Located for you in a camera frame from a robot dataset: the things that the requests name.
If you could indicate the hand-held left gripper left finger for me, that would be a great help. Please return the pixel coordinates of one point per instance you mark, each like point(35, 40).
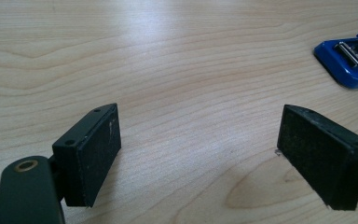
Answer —
point(90, 152)

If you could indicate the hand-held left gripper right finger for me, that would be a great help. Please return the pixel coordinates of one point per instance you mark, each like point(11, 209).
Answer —
point(317, 155)

